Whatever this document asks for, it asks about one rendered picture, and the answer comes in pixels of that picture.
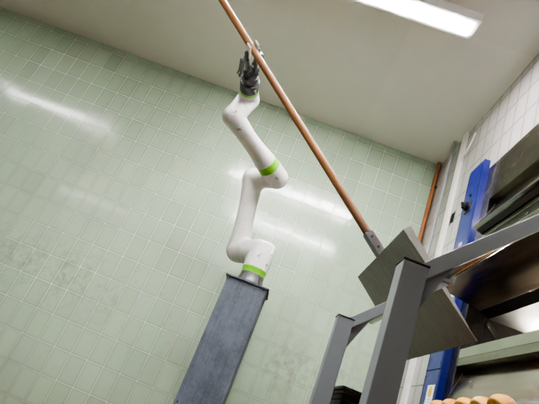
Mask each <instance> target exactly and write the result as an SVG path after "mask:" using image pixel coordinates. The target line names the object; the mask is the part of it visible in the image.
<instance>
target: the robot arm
mask: <svg viewBox="0 0 539 404"><path fill-rule="evenodd" d="M251 48H252V47H251V46H250V45H249V43H247V47H246V51H245V56H244V58H240V63H239V68H238V71H237V74H238V76H239V77H241V79H240V91H239V93H238V95H237V97H236V98H235V99H234V101H232V102H231V104H230V105H228V106H227V108H226V109H224V111H223V113H222V120H223V122H224V124H225V125H226V126H227V127H228V128H229V129H230V131H231V132H232V133H233V134H234V135H235V136H236V137H237V139H238V140H239V141H240V142H241V144H242V146H243V147H244V148H245V150H246V151H247V152H248V154H249V156H250V158H251V160H252V161H253V163H254V165H255V168H249V169H247V170H246V171H245V172H244V174H243V176H242V186H241V198H240V203H239V207H238V211H237V218H236V221H235V224H234V227H233V231H232V234H231V237H230V239H229V243H228V245H227V248H226V254H227V256H228V258H229V259H230V260H231V261H233V262H235V263H241V264H243V265H242V271H241V273H240V274H239V275H238V277H240V278H242V279H245V280H247V281H251V282H253V283H255V284H258V285H261V286H262V284H263V281H264V278H265V276H266V275H267V273H268V271H269V268H270V265H271V262H272V260H273V258H274V254H275V252H276V248H275V246H274V245H273V244H271V243H270V242H269V241H267V240H263V239H254V240H251V239H252V232H253V222H254V217H255V213H256V210H257V204H258V201H259V197H260V195H261V190H262V189H263V188H273V189H279V188H283V187H284V186H285V185H286V184H287V181H288V174H287V172H286V170H285V169H284V167H283V166H282V165H281V163H280V162H279V161H278V159H277V158H276V157H275V156H274V154H273V153H272V151H271V150H270V149H268V147H267V146H266V145H265V144H264V143H263V141H262V140H261V139H260V137H259V136H258V134H257V133H256V132H255V130H254V129H253V127H252V125H251V124H250V123H249V121H248V120H247V116H248V115H249V114H250V113H251V112H252V111H253V110H254V109H255V108H256V107H257V105H258V104H259V102H260V96H259V87H260V79H259V78H258V77H259V74H258V73H259V71H260V69H261V68H260V67H257V65H258V64H257V62H256V60H255V59H253V62H252V64H251V66H250V65H249V60H250V59H251ZM244 67H245V69H244Z"/></svg>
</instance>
